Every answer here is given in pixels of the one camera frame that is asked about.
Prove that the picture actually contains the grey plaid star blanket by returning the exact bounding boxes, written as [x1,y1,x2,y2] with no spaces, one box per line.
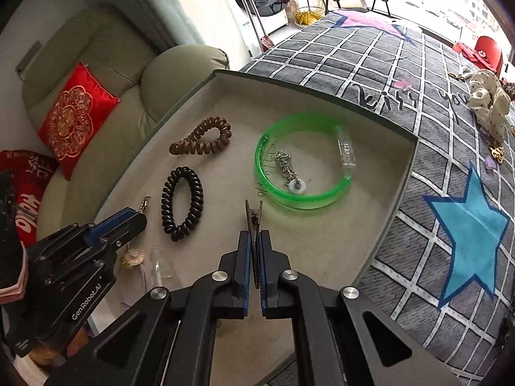
[239,8,515,382]

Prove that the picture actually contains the grey wall switch plate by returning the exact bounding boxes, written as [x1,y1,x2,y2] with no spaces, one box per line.
[16,40,43,74]

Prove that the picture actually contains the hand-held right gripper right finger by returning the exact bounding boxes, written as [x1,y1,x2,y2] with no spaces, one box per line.
[258,230,463,386]

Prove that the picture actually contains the brown spiral hair tie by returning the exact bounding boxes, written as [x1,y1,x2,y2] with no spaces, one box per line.
[169,116,233,157]

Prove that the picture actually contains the beige armchair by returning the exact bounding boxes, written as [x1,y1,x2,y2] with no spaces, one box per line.
[22,6,230,226]

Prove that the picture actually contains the wire basket yellow contents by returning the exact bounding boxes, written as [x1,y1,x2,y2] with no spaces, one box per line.
[295,6,323,28]

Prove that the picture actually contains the green translucent bangle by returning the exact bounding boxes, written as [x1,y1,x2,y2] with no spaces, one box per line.
[253,115,358,210]

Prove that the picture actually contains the red chair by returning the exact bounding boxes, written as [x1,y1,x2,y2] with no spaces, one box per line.
[453,35,503,77]

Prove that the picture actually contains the metal alligator hair clip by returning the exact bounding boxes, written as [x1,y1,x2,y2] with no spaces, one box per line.
[243,200,263,286]

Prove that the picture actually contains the clear plastic piece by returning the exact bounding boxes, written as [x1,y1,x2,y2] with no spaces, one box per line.
[149,247,173,286]

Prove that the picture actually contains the pale flower earring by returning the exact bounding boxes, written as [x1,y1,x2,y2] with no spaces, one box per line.
[122,248,145,268]

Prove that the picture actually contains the black spiral hair tie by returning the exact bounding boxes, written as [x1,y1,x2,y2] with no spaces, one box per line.
[161,166,204,243]

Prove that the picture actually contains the silver chain white pendant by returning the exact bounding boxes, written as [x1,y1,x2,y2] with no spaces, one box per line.
[276,150,310,194]

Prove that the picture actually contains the grey jewelry tray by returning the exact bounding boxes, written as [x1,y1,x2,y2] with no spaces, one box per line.
[86,69,419,382]

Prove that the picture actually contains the red printed bag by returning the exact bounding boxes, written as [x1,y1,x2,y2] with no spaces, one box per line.
[0,150,60,248]

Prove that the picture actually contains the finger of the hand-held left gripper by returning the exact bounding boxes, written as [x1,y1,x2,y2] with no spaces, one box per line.
[82,207,137,237]
[94,212,148,251]

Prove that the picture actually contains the red mop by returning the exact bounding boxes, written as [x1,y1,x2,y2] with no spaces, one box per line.
[214,0,275,51]

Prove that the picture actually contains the cream polka-dot scrunchie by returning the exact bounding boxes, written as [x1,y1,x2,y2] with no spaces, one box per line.
[469,69,512,145]

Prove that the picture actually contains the red embroidered cushion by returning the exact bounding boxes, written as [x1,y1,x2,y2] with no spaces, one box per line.
[37,62,121,180]

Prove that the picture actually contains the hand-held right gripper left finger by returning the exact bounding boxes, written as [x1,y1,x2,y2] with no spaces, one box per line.
[44,229,252,386]

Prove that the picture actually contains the sheer curtain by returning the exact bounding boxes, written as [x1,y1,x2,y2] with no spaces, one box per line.
[121,0,226,55]

